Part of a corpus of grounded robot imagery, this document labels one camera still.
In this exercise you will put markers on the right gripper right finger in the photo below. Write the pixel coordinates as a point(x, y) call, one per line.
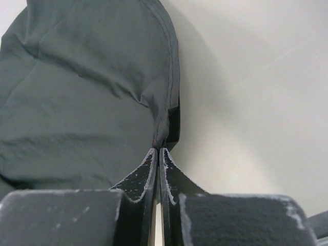
point(192, 216)

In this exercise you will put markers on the black t shirt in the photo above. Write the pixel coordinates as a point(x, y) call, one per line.
point(236, 91)

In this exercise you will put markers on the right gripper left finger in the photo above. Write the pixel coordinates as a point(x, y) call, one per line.
point(121, 215)

